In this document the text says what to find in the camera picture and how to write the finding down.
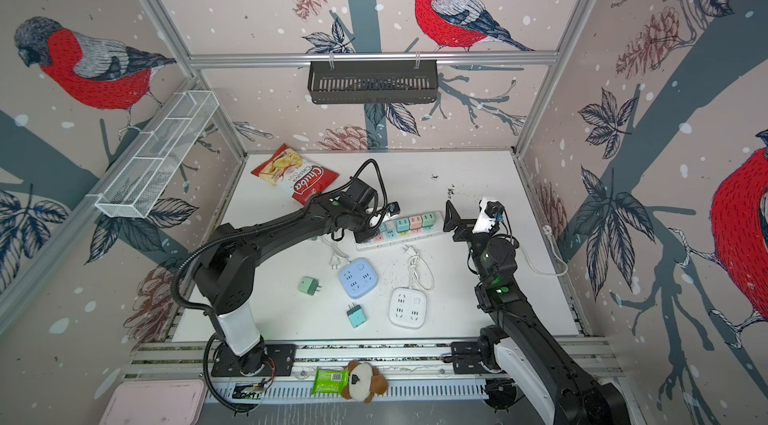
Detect pink plug adapter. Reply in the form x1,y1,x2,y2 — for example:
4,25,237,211
409,215,423,230

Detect teal plug adapter front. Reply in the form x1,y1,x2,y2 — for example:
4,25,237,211
346,304,367,328

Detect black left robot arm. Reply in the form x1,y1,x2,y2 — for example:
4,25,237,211
170,159,390,414

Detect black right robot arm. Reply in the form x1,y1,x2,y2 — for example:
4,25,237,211
443,199,630,424

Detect white multicolour power strip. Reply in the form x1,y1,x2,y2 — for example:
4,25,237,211
356,211,444,251

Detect blue square socket cube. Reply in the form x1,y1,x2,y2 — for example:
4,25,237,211
338,258,378,299

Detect red Chuba chips bag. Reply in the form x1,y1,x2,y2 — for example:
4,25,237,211
251,145,339,205

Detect white square socket cube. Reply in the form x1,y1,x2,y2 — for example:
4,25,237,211
388,287,427,329

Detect brown plush dog toy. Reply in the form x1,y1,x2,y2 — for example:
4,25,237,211
341,360,389,404

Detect green wet wipes pack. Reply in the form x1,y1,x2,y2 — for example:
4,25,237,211
311,368,349,395

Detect pink tray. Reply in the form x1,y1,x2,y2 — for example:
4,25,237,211
100,379,207,425

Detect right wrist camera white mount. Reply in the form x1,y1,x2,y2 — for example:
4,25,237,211
472,197,505,234

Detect white cable of blue cube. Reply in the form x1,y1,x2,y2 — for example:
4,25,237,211
320,235,352,270

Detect white power strip cable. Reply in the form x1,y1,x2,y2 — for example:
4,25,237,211
512,226,568,277

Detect black hanging wall basket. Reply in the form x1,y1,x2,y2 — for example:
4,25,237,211
307,60,439,105

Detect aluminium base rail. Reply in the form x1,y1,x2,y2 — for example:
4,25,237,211
122,337,625,405

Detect white wire mesh shelf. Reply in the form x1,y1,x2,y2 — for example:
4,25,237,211
95,90,219,218

